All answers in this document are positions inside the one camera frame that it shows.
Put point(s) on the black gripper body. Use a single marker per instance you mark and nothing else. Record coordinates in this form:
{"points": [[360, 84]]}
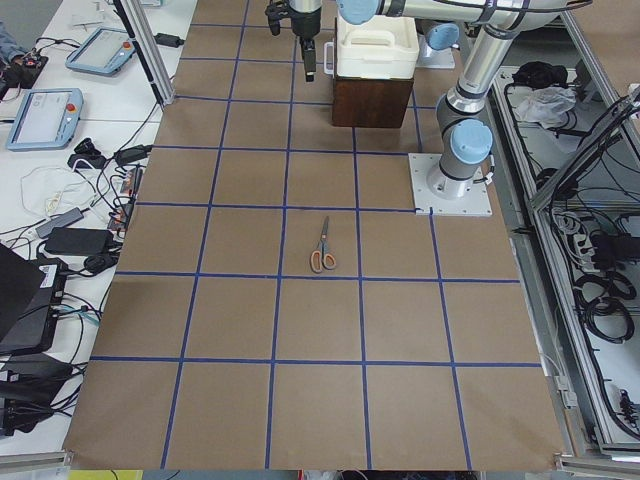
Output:
{"points": [[306, 24]]}

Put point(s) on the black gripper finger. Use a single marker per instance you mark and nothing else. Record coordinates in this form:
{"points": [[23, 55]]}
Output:
{"points": [[308, 53]]}

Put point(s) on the orange grey scissors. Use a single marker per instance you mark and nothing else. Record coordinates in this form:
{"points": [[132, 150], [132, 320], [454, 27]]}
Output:
{"points": [[321, 258]]}

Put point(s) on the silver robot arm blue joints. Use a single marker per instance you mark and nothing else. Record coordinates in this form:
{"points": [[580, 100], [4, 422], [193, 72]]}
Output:
{"points": [[467, 141]]}

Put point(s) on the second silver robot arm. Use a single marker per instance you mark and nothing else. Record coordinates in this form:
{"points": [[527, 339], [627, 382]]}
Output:
{"points": [[306, 6]]}

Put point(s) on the dark wooden cabinet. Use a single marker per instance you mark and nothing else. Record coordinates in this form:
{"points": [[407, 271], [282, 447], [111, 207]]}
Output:
{"points": [[370, 103]]}

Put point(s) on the cream plastic bin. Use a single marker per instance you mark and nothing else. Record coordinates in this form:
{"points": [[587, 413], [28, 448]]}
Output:
{"points": [[382, 48]]}

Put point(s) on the black power adapter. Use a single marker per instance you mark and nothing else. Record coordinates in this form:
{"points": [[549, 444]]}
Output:
{"points": [[169, 40]]}

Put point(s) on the far blue teach pendant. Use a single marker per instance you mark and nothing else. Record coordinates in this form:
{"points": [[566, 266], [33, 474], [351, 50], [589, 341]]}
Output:
{"points": [[103, 53]]}

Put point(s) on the blue teach pendant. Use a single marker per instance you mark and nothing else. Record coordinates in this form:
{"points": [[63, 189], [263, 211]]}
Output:
{"points": [[46, 120], [103, 53]]}

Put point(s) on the black cloth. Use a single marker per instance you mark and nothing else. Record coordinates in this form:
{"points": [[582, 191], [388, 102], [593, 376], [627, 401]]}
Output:
{"points": [[540, 75]]}

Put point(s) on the white crumpled cloth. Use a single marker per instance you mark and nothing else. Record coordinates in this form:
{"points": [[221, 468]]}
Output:
{"points": [[547, 107]]}

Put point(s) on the near blue teach pendant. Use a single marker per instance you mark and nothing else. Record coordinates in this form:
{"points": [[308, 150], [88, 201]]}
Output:
{"points": [[46, 120]]}

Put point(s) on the black power brick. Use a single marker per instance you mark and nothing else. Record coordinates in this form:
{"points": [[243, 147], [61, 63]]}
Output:
{"points": [[78, 241]]}

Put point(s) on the black laptop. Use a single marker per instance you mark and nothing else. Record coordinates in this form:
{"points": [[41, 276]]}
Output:
{"points": [[30, 291]]}

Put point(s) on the aluminium frame post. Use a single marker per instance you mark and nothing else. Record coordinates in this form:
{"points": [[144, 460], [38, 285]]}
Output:
{"points": [[137, 26]]}

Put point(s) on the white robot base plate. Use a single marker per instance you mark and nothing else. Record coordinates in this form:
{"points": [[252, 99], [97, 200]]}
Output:
{"points": [[436, 194]]}

